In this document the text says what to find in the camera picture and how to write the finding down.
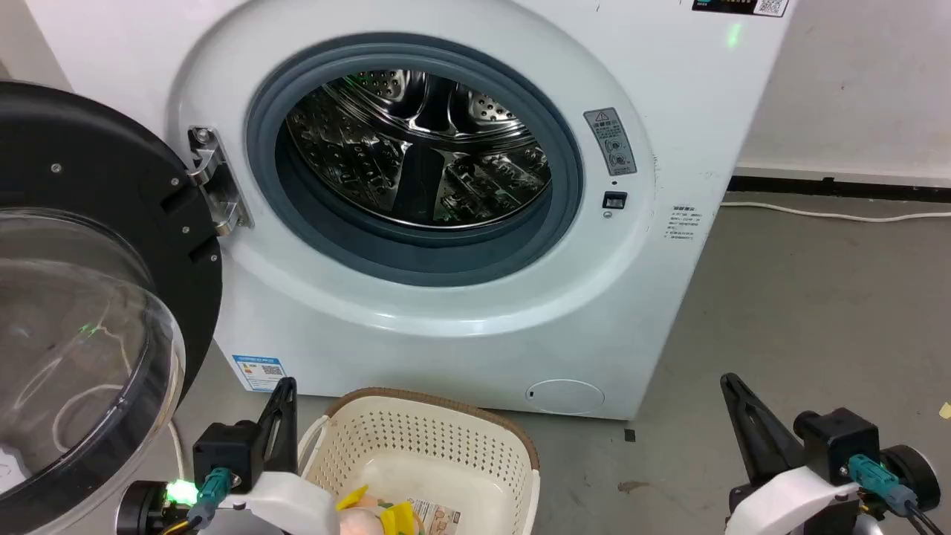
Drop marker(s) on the cream plastic laundry basket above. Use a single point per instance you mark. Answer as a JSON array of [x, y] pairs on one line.
[[423, 438]]

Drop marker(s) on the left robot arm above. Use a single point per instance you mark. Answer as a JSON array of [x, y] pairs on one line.
[[148, 509]]

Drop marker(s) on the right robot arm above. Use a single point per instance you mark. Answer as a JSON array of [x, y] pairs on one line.
[[910, 475]]

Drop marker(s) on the stainless steel washer drum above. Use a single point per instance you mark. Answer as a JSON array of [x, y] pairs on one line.
[[416, 148]]

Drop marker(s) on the black round washer door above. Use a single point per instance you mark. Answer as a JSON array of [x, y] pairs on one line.
[[89, 245]]

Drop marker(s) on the grey rubber door gasket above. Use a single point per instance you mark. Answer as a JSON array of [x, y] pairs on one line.
[[416, 253]]

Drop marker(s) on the black QR code sticker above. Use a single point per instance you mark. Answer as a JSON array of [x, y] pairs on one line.
[[740, 6]]

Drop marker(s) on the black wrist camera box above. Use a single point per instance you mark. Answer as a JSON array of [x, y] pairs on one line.
[[226, 447], [836, 442]]

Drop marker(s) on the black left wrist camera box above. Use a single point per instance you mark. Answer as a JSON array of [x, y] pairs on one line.
[[226, 447]]

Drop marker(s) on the yellow and pink toy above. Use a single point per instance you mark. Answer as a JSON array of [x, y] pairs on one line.
[[379, 516]]

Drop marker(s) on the metal door hinge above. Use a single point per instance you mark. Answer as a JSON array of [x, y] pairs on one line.
[[215, 182]]

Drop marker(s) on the round white filter cover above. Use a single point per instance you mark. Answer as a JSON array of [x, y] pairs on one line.
[[565, 396]]

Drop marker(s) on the black door latch slot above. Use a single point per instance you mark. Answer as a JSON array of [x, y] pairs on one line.
[[614, 200]]

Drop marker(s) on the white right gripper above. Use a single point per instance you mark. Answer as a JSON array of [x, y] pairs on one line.
[[795, 501]]

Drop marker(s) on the grey warning sticker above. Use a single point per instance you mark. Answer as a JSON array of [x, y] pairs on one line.
[[612, 141]]

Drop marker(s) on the white front-load washing machine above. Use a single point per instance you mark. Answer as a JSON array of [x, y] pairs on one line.
[[446, 349]]

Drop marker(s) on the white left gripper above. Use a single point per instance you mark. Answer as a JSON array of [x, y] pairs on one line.
[[290, 501]]

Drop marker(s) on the black baseboard strip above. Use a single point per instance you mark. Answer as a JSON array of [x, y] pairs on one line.
[[839, 186]]

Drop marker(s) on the small grey text label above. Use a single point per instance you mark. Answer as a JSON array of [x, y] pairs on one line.
[[684, 221]]

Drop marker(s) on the blue energy label sticker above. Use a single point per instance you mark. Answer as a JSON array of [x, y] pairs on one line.
[[258, 371]]

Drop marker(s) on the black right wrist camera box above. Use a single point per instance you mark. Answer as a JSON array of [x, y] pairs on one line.
[[836, 442]]

